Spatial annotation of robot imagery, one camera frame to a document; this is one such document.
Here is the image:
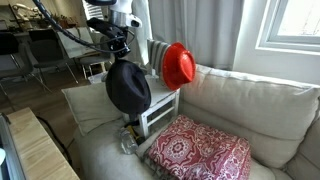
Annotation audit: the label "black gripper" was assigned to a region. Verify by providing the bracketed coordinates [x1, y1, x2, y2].
[86, 16, 132, 61]

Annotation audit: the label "black fedora hat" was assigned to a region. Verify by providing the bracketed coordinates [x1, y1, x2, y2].
[105, 58, 152, 116]

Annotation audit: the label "red round disc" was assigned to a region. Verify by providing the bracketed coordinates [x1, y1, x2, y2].
[161, 41, 197, 92]

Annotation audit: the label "grey office chair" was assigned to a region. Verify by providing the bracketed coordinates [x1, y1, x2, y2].
[78, 34, 117, 80]

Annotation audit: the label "black office chair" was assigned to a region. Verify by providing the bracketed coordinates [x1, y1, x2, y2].
[0, 31, 35, 101]
[27, 28, 80, 85]

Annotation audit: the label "white window blinds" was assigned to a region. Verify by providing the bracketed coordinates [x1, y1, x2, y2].
[81, 0, 108, 21]

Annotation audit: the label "white paper bag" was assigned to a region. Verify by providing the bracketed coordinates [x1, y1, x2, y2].
[56, 26, 98, 60]

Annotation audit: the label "potted plant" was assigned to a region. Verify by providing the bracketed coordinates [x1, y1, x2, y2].
[46, 12, 80, 31]

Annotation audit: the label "plain cream pillow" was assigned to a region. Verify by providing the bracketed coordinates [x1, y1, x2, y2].
[61, 81, 125, 137]

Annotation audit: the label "white curtain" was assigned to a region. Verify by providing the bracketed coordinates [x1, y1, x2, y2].
[148, 0, 245, 72]

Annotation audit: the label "yellow black tool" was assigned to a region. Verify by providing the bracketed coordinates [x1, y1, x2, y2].
[124, 119, 148, 145]

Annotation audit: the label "clear plastic bottle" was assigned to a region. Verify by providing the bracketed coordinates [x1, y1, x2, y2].
[118, 128, 140, 156]

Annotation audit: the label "light wooden table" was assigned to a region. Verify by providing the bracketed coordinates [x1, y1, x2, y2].
[5, 106, 81, 180]

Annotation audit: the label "red white patterned cloth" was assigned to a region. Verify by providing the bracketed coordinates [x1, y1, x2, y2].
[145, 114, 253, 180]

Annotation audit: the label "cream fabric sofa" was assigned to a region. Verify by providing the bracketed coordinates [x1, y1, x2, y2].
[70, 61, 320, 180]

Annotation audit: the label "white framed window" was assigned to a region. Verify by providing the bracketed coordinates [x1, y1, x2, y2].
[255, 0, 320, 53]

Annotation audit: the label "black floor cable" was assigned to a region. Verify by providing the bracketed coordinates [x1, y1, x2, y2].
[34, 115, 73, 165]

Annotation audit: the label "aluminium rail frame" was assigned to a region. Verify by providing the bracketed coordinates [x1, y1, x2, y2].
[0, 112, 18, 180]

